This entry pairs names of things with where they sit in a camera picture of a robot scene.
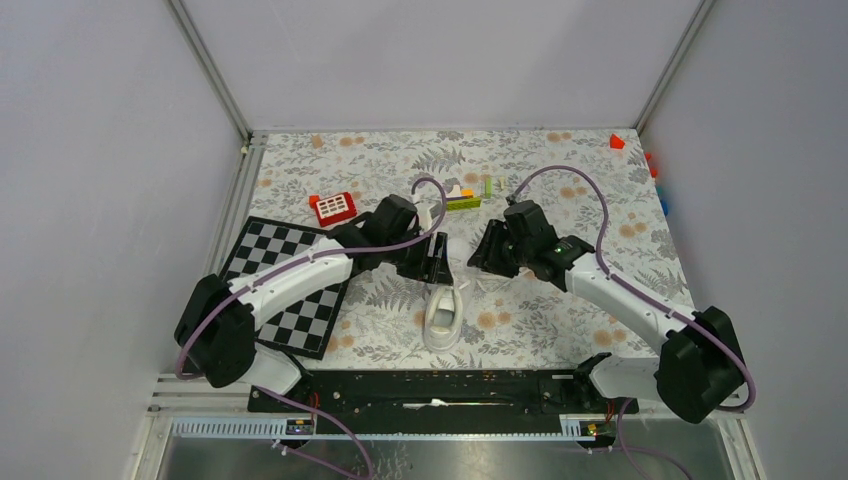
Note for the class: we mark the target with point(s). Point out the green toy brick stack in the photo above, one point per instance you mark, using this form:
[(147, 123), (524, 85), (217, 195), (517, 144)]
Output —
[(462, 199)]

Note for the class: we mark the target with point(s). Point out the white sneaker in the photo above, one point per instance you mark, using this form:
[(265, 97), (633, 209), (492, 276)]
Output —
[(447, 305)]

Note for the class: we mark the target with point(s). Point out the blue toy piece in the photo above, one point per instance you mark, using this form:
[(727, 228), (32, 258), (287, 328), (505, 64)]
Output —
[(663, 199)]

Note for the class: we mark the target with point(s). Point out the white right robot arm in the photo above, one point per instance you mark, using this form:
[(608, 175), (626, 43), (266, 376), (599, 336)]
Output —
[(697, 363)]

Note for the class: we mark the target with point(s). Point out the black white chessboard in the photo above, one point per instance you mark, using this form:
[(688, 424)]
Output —
[(298, 322)]

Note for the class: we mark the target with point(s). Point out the grey slotted cable duct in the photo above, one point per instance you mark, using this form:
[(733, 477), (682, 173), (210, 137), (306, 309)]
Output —
[(299, 427)]

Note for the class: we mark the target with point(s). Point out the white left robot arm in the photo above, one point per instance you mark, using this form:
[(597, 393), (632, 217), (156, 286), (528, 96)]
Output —
[(217, 330)]

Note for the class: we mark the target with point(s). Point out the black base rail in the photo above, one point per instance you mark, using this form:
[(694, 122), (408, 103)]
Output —
[(454, 394)]

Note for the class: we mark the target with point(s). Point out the red triangular block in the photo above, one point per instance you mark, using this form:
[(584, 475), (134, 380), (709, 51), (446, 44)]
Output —
[(615, 142)]

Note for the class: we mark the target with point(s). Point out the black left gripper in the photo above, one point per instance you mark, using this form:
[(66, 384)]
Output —
[(432, 269)]

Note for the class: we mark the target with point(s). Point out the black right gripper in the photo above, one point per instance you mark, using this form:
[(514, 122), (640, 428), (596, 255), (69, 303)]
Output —
[(486, 256)]

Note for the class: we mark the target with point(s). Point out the red white grid toy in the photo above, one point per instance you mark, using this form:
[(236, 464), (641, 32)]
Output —
[(333, 209)]

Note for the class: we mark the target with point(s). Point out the floral patterned table mat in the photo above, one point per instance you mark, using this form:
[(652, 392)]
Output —
[(594, 184)]

